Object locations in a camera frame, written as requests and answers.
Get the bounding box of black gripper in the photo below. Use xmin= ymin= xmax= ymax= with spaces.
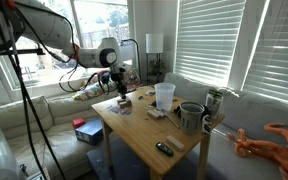
xmin=111 ymin=73 xmax=127 ymax=95

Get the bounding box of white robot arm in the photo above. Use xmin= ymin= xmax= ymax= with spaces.
xmin=0 ymin=0 xmax=127 ymax=95

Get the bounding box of pair of wooden blocks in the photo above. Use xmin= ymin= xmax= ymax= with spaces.
xmin=147 ymin=109 xmax=165 ymax=119

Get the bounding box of lone wooden block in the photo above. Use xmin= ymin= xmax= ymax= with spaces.
xmin=166 ymin=135 xmax=184 ymax=151

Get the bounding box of floral pillow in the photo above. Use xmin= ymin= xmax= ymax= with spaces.
xmin=72 ymin=81 xmax=117 ymax=101

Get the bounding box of clear plastic cup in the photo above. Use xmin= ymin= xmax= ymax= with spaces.
xmin=154 ymin=83 xmax=176 ymax=111

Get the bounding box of white floor lamp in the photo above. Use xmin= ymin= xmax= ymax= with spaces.
xmin=146 ymin=33 xmax=163 ymax=83

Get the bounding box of blue box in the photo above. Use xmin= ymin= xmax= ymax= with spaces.
xmin=75 ymin=118 xmax=103 ymax=145

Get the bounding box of red box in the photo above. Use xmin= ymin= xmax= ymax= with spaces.
xmin=72 ymin=117 xmax=86 ymax=129

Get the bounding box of wooden table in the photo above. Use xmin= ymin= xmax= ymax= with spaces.
xmin=91 ymin=85 xmax=226 ymax=180

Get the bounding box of black remote control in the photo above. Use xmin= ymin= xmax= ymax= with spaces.
xmin=156 ymin=142 xmax=173 ymax=157

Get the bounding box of grey measuring cup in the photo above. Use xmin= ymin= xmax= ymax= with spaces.
xmin=180 ymin=102 xmax=205 ymax=135

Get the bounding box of cream sofa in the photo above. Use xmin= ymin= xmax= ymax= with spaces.
xmin=0 ymin=92 xmax=117 ymax=180

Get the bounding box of grey sofa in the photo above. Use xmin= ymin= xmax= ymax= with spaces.
xmin=163 ymin=72 xmax=288 ymax=180

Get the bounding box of orange octopus plush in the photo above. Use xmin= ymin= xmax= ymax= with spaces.
xmin=227 ymin=122 xmax=288 ymax=180

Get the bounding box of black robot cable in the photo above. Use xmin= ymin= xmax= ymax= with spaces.
xmin=7 ymin=6 xmax=67 ymax=180

